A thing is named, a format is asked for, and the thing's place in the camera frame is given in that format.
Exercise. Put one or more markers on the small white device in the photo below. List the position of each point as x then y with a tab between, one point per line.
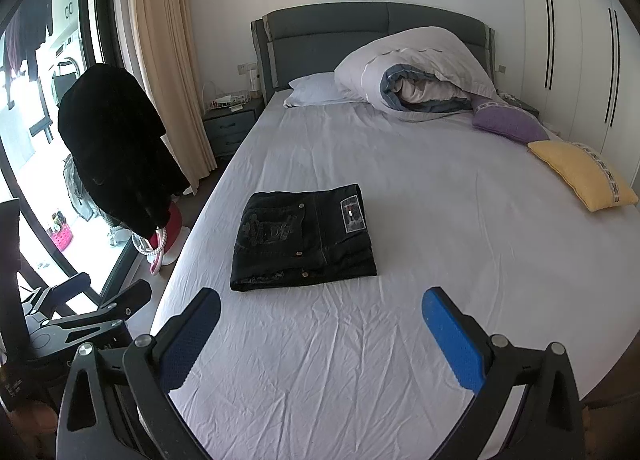
227	101

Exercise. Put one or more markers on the small white bottle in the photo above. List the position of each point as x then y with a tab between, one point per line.
255	82

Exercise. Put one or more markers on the pink basket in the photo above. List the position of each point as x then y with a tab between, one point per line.
61	240

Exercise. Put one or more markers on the pink white hanger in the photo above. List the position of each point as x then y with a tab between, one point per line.
155	252

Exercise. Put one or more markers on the beige curtain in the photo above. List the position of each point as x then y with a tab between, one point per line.
165	39

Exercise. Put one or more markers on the black sliding door frame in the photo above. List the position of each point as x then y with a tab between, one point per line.
102	14

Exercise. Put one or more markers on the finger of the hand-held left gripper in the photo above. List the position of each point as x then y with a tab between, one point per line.
125	297
70	285

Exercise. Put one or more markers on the grey plastic bag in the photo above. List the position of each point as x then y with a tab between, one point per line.
77	190

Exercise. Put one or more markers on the white grey duvet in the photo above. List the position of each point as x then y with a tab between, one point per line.
425	54

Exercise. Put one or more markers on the white washing machine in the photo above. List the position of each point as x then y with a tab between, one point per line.
65	54

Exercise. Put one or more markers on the white sheeted bed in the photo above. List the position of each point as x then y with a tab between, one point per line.
400	240

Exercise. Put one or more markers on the grey padded headboard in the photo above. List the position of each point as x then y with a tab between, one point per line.
325	39

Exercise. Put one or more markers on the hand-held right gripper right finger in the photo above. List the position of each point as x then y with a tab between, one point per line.
450	340

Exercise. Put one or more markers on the black coat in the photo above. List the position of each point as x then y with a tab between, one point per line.
115	149

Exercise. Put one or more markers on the purple pillow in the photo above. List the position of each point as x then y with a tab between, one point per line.
505	122

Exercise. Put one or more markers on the white wardrobe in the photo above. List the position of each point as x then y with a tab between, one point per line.
575	14

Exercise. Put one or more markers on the black denim pants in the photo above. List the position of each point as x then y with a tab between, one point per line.
300	250

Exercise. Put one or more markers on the yellow pillow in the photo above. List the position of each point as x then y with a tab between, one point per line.
575	164

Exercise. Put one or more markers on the hanging dark clothes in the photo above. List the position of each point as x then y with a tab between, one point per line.
30	29

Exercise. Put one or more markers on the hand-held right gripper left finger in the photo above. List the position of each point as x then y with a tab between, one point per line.
190	340

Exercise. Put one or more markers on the dark grey nightstand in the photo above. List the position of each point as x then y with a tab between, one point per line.
522	107
230	129

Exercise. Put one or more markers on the white pillow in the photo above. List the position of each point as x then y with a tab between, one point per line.
315	89

